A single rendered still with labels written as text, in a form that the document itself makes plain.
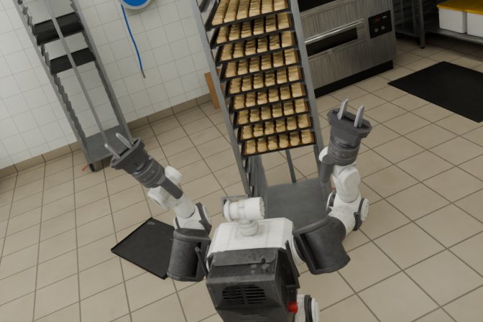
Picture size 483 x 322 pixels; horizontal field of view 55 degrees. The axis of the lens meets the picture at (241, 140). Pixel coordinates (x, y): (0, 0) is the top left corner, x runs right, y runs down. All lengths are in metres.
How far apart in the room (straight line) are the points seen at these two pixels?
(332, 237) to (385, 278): 1.42
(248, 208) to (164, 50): 4.02
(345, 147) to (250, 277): 0.45
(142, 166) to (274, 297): 0.57
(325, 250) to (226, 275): 0.30
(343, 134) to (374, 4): 3.74
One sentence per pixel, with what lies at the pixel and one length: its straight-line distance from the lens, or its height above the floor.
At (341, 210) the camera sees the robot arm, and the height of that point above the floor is 1.04.
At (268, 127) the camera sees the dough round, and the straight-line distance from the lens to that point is 2.56.
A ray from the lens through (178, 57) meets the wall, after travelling 5.32.
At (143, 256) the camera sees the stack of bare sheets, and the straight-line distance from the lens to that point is 3.40.
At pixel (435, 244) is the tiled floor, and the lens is 2.99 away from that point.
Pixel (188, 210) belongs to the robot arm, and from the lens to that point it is 1.73.
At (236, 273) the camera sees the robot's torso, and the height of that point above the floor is 1.11.
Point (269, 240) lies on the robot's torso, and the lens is 1.41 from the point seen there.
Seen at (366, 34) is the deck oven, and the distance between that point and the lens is 5.01.
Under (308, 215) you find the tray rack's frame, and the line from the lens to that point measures 3.04.
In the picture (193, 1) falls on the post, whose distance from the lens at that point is 2.25.
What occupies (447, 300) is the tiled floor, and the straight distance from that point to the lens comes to 2.70.
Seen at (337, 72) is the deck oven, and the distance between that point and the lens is 4.93.
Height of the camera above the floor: 2.01
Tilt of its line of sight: 27 degrees down
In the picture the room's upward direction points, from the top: 15 degrees counter-clockwise
